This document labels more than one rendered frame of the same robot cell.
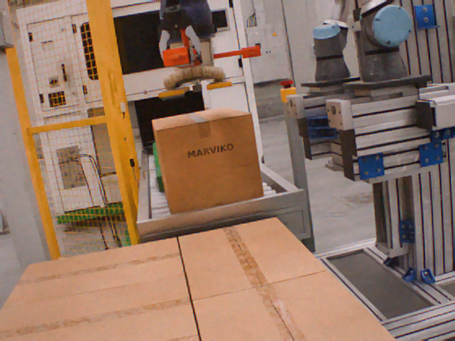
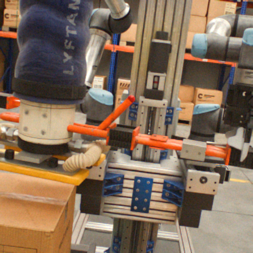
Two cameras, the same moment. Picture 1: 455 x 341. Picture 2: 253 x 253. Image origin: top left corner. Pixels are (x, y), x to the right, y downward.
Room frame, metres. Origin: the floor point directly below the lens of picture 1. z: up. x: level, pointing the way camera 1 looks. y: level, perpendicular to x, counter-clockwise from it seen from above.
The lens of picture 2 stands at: (1.71, 1.15, 1.45)
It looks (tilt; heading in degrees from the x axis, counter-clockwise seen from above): 12 degrees down; 278
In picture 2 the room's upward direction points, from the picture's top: 7 degrees clockwise
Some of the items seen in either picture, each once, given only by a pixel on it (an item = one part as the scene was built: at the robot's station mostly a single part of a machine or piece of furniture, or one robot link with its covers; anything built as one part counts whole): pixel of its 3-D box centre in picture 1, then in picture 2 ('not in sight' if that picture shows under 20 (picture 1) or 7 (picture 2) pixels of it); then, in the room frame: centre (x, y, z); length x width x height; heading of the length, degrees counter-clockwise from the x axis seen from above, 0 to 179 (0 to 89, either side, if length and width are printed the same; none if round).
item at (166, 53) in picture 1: (176, 57); (240, 156); (1.53, 0.11, 1.20); 0.08 x 0.07 x 0.05; 178
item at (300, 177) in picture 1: (301, 181); not in sight; (2.61, -0.36, 0.50); 0.07 x 0.07 x 1.00; 8
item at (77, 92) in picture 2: (188, 32); (50, 86); (2.13, 0.08, 1.32); 0.23 x 0.23 x 0.04
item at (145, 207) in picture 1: (146, 187); not in sight; (3.08, 0.54, 0.50); 2.31 x 0.05 x 0.19; 8
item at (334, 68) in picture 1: (331, 67); (97, 128); (2.10, -0.48, 1.09); 0.15 x 0.15 x 0.10
